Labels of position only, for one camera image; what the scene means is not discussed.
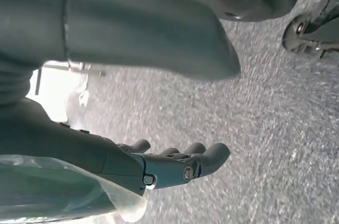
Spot grey metal bar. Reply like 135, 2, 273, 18
42, 61, 106, 77

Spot clear plastic film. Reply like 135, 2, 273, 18
0, 155, 147, 224

